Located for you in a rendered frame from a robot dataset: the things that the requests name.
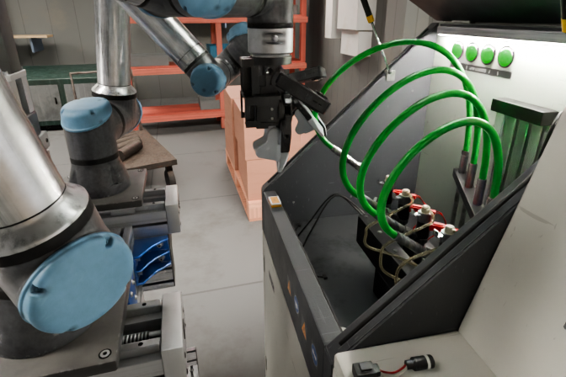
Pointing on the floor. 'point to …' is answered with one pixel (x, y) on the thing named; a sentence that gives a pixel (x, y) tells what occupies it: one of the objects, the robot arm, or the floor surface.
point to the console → (527, 279)
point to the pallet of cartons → (248, 171)
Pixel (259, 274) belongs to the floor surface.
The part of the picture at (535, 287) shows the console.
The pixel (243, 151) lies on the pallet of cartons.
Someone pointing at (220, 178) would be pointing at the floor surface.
